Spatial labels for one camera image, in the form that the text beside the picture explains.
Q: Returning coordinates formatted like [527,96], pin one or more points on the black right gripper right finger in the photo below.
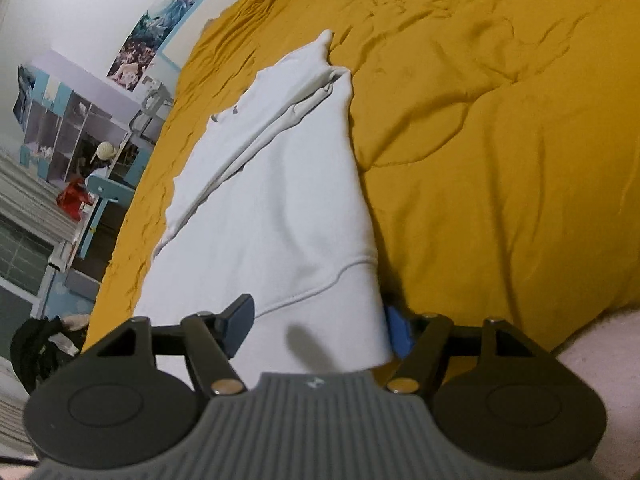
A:
[426,345]

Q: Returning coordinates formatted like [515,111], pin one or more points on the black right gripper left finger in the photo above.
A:
[193,356]

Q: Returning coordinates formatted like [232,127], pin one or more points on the white printed t-shirt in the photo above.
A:
[269,204]

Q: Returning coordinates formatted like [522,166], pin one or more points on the black clothes pile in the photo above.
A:
[41,346]

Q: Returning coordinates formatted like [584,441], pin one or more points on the blue wooden chair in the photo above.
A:
[105,191]

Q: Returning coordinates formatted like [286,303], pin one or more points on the red bag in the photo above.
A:
[73,198]

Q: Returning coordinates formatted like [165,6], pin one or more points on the cream round hat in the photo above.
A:
[105,152]

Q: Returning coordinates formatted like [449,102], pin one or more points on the mustard yellow bed comforter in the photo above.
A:
[496,143]

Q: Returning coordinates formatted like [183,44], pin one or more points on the purple blue shelf unit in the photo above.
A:
[65,113]

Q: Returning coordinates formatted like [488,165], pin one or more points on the anime poster strip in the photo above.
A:
[139,49]

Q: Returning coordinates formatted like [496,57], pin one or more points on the white blue bed headboard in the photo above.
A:
[176,49]

